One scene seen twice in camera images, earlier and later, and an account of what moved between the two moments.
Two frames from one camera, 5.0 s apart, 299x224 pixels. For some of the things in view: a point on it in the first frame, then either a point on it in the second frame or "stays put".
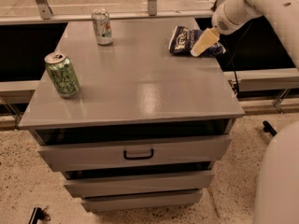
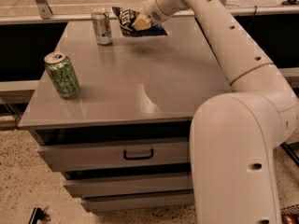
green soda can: [63, 73] stays put
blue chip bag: [183, 38] → [125, 19]
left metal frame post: [41, 1] stays put
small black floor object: [39, 216] stays put
